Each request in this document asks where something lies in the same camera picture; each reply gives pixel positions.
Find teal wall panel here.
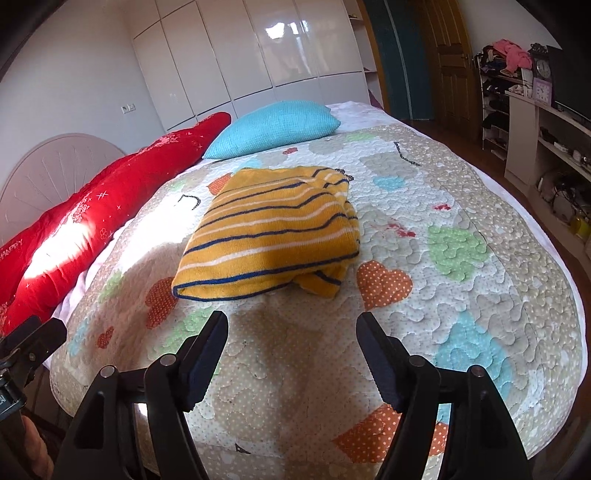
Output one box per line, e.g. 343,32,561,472
362,0,435,121

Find round pale headboard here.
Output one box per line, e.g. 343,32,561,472
0,133,127,232

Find ornate dark table clock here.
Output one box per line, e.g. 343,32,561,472
530,43,554,81

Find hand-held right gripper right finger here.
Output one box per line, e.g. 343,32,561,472
355,312,530,480

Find long red pillow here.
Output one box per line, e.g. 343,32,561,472
0,112,232,337

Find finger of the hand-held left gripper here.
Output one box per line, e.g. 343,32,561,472
0,316,68,389

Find light blue pillow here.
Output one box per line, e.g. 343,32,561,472
202,100,341,161

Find person's left forearm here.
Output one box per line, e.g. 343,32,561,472
19,416,55,480

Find pink cloth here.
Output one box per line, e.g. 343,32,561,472
493,39,533,73

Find shoe rack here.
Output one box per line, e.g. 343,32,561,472
473,44,532,160

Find wooden door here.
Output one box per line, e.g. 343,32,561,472
416,0,483,139

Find open corner shelf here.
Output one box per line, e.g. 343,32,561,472
348,13,385,108

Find yellow striped sweater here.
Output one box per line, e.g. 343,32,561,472
172,166,362,303

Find black television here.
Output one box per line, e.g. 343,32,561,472
547,44,591,121

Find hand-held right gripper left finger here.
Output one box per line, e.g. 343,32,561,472
53,311,230,480

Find cream shelf unit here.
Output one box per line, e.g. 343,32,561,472
503,90,591,265

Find heart patterned quilt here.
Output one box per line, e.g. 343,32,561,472
48,102,585,480

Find glossy white wardrobe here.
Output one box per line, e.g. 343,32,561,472
131,0,370,132

